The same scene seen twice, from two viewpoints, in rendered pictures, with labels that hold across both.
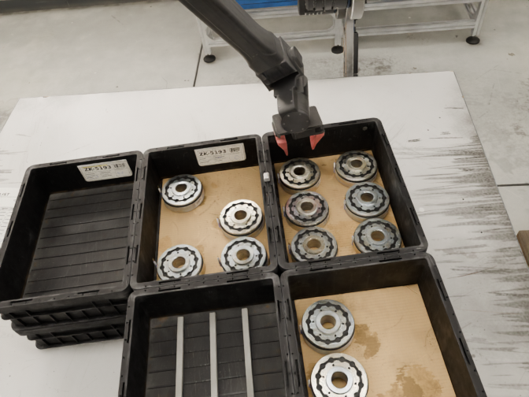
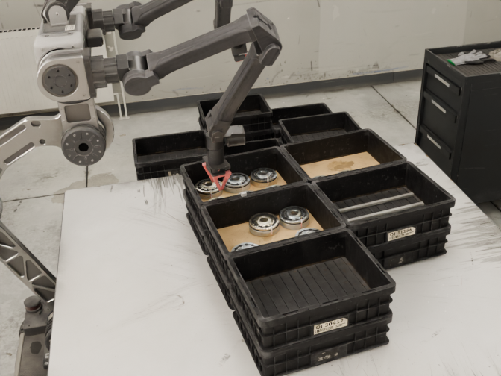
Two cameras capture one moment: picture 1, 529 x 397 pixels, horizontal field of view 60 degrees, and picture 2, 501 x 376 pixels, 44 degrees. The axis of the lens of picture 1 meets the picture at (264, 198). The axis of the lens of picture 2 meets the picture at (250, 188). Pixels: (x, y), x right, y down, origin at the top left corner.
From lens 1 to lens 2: 2.12 m
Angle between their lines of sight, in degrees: 77
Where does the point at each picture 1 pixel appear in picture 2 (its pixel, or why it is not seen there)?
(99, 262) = (320, 286)
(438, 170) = (175, 192)
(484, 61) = not seen: outside the picture
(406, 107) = (108, 207)
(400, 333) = (314, 171)
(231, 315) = not seen: hidden behind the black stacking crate
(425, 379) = (332, 164)
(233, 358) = (354, 214)
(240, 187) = (231, 235)
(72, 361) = not seen: hidden behind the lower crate
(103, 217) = (279, 298)
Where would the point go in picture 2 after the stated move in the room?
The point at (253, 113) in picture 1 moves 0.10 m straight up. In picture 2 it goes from (106, 286) to (101, 262)
